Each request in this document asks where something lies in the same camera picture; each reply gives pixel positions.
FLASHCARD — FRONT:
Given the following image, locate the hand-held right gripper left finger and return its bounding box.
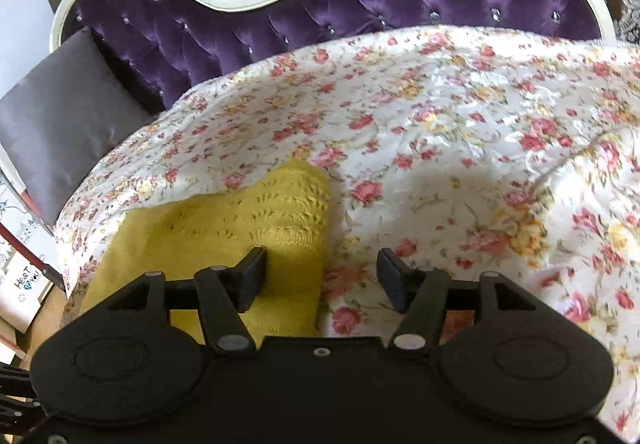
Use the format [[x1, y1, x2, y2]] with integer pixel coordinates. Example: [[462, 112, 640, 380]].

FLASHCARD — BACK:
[[107, 247, 269, 357]]

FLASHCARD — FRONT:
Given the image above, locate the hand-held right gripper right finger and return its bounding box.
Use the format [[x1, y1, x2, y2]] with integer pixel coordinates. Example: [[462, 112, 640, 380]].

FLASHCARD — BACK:
[[376, 247, 539, 353]]

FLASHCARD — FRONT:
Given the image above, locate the yellow knit sweater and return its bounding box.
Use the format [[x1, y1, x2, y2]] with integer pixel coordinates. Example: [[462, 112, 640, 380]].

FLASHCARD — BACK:
[[80, 159, 336, 340]]

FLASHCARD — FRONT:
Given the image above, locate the floral bedspread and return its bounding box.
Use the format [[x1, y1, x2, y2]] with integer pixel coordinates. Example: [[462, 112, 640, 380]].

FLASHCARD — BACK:
[[52, 24, 640, 430]]

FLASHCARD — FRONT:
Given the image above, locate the red black rod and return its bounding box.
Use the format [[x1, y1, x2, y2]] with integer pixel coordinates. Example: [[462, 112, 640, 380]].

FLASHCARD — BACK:
[[0, 228, 67, 296]]

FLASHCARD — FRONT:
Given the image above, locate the white printed box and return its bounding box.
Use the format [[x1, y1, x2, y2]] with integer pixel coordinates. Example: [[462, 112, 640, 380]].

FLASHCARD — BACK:
[[0, 174, 58, 332]]

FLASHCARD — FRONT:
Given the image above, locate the grey pillow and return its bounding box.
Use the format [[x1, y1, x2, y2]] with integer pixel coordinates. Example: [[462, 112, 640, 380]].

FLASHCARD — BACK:
[[0, 27, 156, 227]]

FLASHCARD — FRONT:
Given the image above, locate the black stand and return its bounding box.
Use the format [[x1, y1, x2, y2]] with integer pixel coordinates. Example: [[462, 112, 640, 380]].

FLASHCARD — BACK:
[[0, 361, 48, 437]]

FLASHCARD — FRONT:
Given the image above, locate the purple tufted headboard white frame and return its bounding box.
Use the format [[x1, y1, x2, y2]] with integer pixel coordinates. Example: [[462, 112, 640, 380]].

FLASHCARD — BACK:
[[50, 0, 618, 111]]

